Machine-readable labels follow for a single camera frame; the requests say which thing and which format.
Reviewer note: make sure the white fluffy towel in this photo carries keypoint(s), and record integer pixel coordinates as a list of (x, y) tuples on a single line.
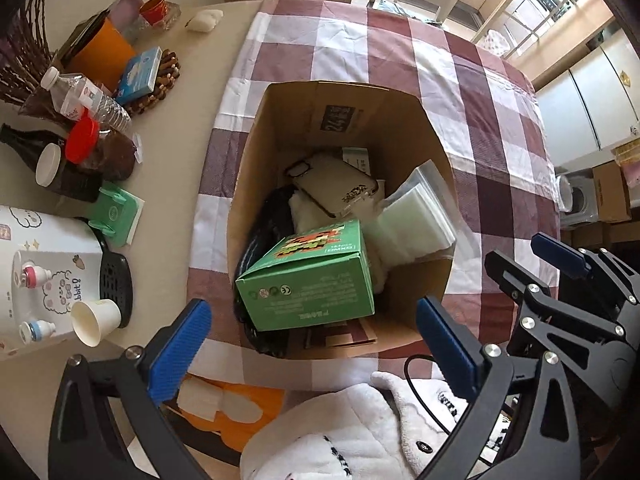
[(302, 215)]

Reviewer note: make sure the printed cardboard sheet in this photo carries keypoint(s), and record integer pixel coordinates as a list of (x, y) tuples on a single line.
[(345, 335)]

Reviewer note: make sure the white paper cup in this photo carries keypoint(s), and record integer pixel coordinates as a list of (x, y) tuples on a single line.
[(95, 320)]

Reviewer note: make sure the small white plush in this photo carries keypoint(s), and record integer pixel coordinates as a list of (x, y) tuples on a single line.
[(204, 20)]

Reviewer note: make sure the black plastic bag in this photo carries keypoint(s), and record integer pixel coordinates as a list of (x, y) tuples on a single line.
[(265, 220)]

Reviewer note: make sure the brown cardboard carton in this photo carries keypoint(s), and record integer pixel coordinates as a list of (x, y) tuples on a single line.
[(612, 192)]

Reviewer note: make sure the red white checkered tablecloth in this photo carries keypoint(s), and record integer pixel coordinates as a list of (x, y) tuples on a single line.
[(450, 75)]

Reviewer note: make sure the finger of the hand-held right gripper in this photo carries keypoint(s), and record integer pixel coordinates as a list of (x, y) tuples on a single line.
[(557, 255), (505, 267)]

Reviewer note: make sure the orange container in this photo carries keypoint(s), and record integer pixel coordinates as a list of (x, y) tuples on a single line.
[(100, 55)]

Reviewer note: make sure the green printed box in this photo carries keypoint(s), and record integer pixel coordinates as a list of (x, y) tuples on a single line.
[(305, 285)]

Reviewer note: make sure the wooden bead trivet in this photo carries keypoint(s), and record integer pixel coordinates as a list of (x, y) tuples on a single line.
[(167, 77)]

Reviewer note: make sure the glass dish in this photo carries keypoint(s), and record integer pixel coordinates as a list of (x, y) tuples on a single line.
[(172, 15)]

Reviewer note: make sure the black slotted spatula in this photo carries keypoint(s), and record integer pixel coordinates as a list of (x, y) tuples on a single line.
[(117, 285)]

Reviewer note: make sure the dark packet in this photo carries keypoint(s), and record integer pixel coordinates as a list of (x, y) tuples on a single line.
[(75, 40)]

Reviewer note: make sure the red lid jar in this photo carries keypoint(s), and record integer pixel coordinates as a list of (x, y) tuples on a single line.
[(110, 157)]

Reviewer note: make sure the clear water bottle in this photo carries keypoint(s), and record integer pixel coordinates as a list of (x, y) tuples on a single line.
[(85, 97)]

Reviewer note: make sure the pale pink pouch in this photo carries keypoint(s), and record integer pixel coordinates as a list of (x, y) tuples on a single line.
[(127, 12)]

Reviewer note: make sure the dark glass bottle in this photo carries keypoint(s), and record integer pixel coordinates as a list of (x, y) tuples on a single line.
[(22, 145)]

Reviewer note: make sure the white refrigerator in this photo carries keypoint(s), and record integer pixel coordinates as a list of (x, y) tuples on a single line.
[(595, 100)]

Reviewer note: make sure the white cartoon printed container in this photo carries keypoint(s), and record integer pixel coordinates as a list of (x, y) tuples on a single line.
[(50, 255)]

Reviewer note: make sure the clear phone case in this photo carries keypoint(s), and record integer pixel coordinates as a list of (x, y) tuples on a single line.
[(330, 185)]

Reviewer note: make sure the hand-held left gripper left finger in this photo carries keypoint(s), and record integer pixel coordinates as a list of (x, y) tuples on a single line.
[(180, 355)]

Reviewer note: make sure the stack of clear plastic bags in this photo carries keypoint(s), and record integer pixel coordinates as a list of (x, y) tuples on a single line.
[(415, 220)]

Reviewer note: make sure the red cup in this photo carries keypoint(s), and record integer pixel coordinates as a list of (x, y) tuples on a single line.
[(152, 10)]

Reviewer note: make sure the orange cartoon cushion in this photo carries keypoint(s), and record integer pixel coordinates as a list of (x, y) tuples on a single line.
[(255, 410)]

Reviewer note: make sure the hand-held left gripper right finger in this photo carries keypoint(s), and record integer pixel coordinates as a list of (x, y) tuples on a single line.
[(447, 347)]

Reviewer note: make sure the blue tissue pack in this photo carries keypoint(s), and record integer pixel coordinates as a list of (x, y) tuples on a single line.
[(140, 72)]

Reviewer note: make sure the glass vase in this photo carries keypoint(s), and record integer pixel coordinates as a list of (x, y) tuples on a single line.
[(37, 107)]

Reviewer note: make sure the white perforated bin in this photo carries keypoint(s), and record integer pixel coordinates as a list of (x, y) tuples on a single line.
[(496, 44)]

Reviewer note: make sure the white lid dark jar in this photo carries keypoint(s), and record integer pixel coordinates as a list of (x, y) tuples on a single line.
[(70, 180)]

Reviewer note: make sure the cardboard box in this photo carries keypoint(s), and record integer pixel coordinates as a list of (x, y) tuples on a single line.
[(300, 105)]

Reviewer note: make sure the dried twigs bundle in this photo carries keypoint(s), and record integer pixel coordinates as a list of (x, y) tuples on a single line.
[(20, 60)]

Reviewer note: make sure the white fleece jacket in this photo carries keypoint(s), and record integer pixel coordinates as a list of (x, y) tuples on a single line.
[(340, 435)]

